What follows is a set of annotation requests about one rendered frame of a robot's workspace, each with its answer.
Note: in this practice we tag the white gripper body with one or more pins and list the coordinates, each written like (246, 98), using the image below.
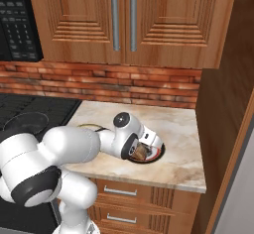
(157, 144)

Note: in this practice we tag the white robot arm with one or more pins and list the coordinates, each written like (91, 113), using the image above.
(69, 145)

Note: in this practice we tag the red plate with black rim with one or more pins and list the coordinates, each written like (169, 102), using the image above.
(156, 157)

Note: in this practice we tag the brown chicken drumstick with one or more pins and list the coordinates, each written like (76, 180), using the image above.
(142, 151)

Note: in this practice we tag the wooden drawer front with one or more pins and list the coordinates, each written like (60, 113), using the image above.
(145, 195)
(145, 223)

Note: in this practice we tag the olive round dish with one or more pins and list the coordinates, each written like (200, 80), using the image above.
(86, 125)

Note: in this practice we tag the tall wooden cabinet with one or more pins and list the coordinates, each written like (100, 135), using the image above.
(225, 112)

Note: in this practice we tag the black hob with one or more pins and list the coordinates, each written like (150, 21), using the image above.
(49, 107)

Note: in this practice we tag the wooden cupboard door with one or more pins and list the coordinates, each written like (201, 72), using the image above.
(178, 20)
(79, 20)

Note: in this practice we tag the black oven door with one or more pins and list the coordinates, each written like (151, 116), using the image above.
(26, 219)

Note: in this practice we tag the black microwave oven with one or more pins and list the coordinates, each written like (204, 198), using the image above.
(18, 20)

